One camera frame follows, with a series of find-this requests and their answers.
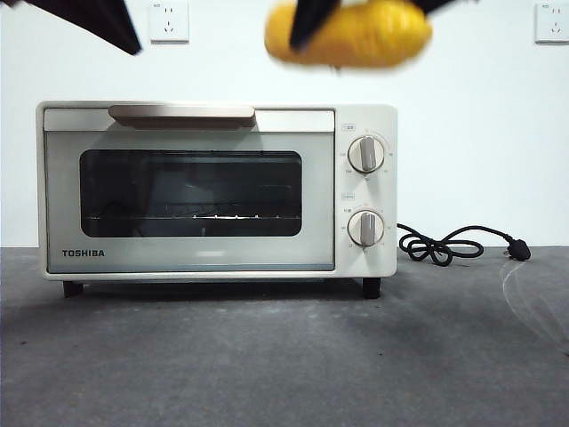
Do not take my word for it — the yellow corn cob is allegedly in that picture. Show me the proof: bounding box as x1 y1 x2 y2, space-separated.
264 0 434 70

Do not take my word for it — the glass oven door with handle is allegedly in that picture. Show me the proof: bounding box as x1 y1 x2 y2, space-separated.
42 104 336 272

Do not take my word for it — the cream Toshiba toaster oven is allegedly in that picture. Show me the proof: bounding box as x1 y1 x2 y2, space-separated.
35 100 398 300

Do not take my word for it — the cream oven control knob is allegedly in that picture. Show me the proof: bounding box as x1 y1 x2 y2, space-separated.
347 210 386 248
347 135 386 174

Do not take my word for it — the white wall socket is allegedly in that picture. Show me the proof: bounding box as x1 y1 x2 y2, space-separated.
534 2 569 44
149 2 190 44

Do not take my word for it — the metal wire oven rack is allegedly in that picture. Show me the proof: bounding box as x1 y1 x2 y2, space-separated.
84 213 298 222

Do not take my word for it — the black power cable with plug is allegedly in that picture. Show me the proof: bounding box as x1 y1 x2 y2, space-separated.
397 222 533 267

